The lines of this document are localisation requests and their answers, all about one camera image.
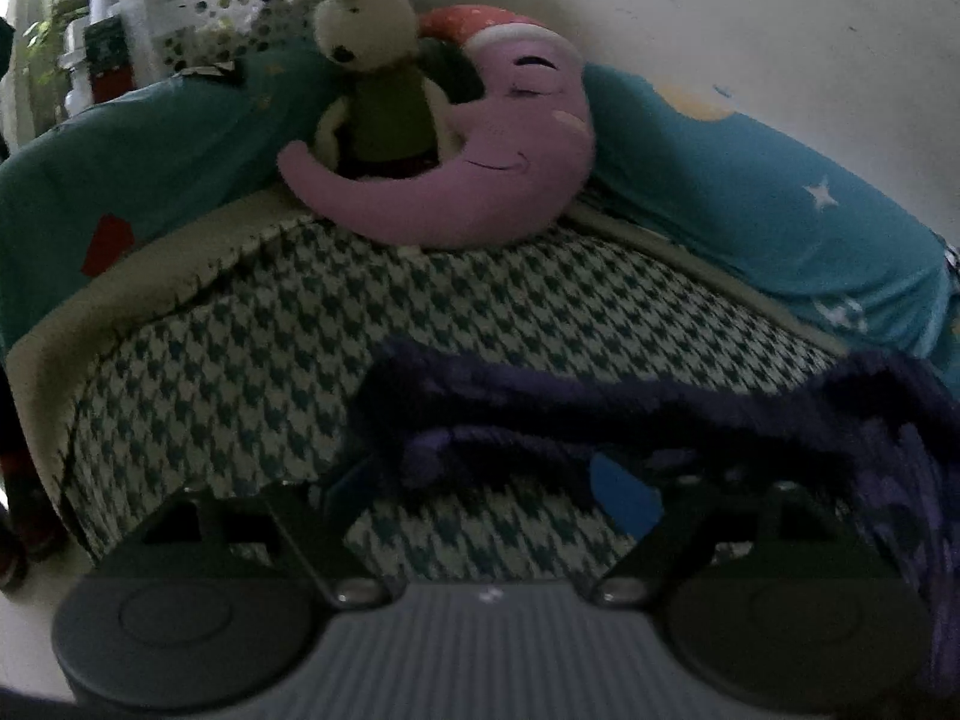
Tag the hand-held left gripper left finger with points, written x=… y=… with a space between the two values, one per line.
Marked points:
x=322 y=510

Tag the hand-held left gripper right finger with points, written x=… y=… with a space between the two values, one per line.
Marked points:
x=622 y=495

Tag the purple floral garment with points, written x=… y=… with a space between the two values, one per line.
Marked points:
x=675 y=405

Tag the teal star-print cushion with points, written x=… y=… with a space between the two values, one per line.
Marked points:
x=750 y=187

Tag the purple moon plush pillow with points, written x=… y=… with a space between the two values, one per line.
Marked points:
x=510 y=157

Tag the dark teal printed cushion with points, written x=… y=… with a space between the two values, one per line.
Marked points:
x=150 y=150

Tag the black white patterned cloth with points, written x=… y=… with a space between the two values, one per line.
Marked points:
x=953 y=256

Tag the cream bunny plush toy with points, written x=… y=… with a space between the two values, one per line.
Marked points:
x=367 y=22

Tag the white perforated basket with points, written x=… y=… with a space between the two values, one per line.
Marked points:
x=217 y=7

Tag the white storage rack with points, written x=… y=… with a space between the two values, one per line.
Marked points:
x=116 y=7

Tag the green potted plant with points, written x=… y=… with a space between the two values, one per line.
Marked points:
x=52 y=22

